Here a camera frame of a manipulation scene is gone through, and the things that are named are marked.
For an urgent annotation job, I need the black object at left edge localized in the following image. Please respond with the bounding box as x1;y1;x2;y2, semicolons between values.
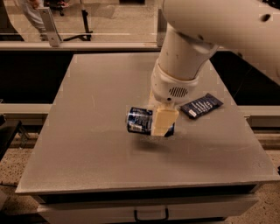
0;115;22;161

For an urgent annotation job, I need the dark blue snack wrapper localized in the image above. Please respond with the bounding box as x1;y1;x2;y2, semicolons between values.
180;94;223;119

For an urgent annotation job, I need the middle metal railing bracket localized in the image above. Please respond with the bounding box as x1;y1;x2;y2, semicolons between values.
157;9;167;47

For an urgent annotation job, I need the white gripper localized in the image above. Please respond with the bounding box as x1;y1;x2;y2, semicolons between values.
147;60;199;137

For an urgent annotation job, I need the metal railing bracket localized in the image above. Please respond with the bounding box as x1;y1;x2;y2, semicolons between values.
157;9;167;47
38;7;61;47

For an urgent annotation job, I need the blue pepsi can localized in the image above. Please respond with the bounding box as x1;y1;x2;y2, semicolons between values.
125;106;176;138

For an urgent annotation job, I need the grey table drawer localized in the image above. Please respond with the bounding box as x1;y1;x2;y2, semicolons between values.
38;193;258;224

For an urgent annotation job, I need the left metal railing bracket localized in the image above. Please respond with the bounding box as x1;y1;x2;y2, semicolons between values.
38;7;61;47

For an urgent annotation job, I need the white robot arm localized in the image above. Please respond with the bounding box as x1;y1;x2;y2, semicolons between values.
150;0;280;137

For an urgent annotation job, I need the person in grey trousers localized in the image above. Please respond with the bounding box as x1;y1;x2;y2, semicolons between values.
18;0;48;41

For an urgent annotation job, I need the horizontal metal rail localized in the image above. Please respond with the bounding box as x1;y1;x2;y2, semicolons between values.
0;41;161;52

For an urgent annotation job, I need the black drawer handle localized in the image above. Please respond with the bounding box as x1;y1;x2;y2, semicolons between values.
133;208;169;223

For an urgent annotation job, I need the black stand with base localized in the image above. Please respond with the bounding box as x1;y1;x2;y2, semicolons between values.
64;0;93;41

